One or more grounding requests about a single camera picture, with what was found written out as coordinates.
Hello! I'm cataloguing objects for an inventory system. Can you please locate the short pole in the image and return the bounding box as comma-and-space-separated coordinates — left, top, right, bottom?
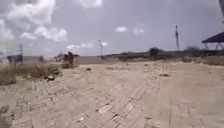
97, 38, 104, 56

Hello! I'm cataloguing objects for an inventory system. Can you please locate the tan brick paved ground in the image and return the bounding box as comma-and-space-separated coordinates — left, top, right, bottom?
0, 61, 224, 128

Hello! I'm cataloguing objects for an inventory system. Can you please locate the dark bush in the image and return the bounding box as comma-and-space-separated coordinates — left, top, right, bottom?
148, 46, 161, 57

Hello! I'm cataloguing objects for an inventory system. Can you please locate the tall pole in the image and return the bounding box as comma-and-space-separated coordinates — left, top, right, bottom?
174, 24, 181, 51

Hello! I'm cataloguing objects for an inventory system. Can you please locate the dry grass strip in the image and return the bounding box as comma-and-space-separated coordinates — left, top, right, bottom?
0, 63, 63, 86

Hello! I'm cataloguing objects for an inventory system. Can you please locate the dark roofed open shelter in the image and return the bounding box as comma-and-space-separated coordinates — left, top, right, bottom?
201, 31, 224, 51

